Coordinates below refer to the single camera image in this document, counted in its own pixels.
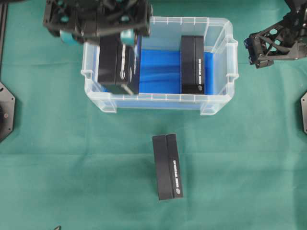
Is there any black camera box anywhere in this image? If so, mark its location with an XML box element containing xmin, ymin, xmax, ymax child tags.
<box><xmin>180</xmin><ymin>35</ymin><xmax>205</xmax><ymax>94</ymax></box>
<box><xmin>97</xmin><ymin>34</ymin><xmax>142</xmax><ymax>95</ymax></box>
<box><xmin>152</xmin><ymin>134</ymin><xmax>183</xmax><ymax>200</ymax></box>

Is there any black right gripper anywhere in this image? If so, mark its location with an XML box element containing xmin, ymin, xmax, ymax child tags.
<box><xmin>244</xmin><ymin>11</ymin><xmax>307</xmax><ymax>69</ymax></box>

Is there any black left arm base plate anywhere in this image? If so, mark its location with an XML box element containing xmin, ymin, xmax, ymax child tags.
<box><xmin>0</xmin><ymin>82</ymin><xmax>15</xmax><ymax>141</ymax></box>

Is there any blue cloth liner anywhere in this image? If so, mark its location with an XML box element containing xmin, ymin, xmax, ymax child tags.
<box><xmin>139</xmin><ymin>49</ymin><xmax>214</xmax><ymax>95</ymax></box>

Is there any black aluminium frame rail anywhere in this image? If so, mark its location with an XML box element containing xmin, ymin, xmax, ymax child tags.
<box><xmin>0</xmin><ymin>3</ymin><xmax>8</xmax><ymax>65</ymax></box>

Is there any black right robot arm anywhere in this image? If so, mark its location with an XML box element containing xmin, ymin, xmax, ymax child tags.
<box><xmin>244</xmin><ymin>0</ymin><xmax>307</xmax><ymax>69</ymax></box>

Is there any clear plastic storage case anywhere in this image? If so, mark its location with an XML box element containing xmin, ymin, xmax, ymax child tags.
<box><xmin>81</xmin><ymin>16</ymin><xmax>239</xmax><ymax>115</ymax></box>

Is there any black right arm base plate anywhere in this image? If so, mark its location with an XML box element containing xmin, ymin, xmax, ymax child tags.
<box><xmin>301</xmin><ymin>92</ymin><xmax>307</xmax><ymax>134</ymax></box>

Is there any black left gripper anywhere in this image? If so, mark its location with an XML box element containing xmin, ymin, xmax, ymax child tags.
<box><xmin>43</xmin><ymin>0</ymin><xmax>153</xmax><ymax>46</ymax></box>

